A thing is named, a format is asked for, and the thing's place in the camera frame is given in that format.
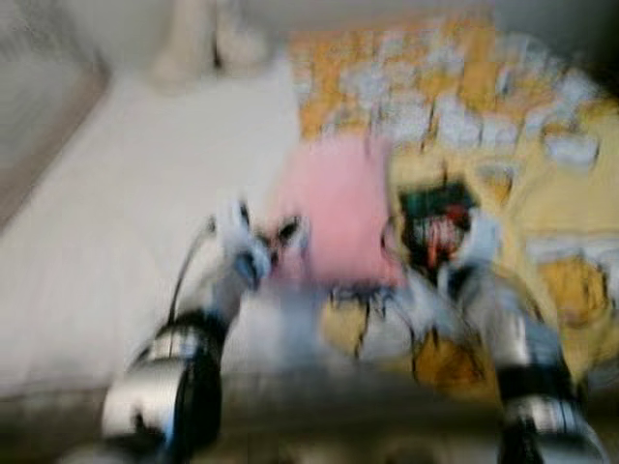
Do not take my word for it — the dark green red magazine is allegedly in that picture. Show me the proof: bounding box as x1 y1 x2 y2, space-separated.
397 179 480 267

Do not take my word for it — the yellow cartoon print blanket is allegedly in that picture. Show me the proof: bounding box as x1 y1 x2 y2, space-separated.
290 14 619 399

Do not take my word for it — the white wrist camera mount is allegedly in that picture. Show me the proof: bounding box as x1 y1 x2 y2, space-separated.
450 208 504 276
208 198 277 291

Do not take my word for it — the cream plush toy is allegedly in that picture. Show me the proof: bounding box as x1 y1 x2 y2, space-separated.
150 0 272 85

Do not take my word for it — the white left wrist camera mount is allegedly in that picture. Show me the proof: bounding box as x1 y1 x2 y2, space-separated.
208 198 277 291

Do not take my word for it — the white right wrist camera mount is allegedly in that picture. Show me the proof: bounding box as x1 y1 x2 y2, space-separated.
450 208 504 276

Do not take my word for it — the pink plush pillow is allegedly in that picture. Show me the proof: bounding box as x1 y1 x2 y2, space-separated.
271 135 402 291

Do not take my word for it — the white quilted mattress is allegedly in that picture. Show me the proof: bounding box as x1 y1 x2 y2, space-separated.
0 48 619 392

